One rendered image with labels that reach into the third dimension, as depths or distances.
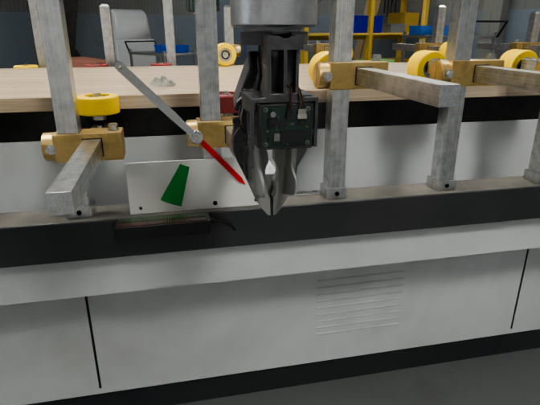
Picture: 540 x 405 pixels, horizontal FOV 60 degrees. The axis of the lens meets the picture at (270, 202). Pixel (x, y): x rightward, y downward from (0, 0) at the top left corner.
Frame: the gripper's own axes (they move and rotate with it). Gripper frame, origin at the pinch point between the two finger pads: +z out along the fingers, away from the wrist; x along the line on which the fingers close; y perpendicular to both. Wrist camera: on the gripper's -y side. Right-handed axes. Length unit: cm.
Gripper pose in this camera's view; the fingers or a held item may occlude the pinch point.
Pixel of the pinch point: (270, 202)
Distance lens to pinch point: 58.0
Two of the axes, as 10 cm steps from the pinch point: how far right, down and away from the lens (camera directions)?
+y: 2.1, 3.4, -9.2
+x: 9.8, -0.7, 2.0
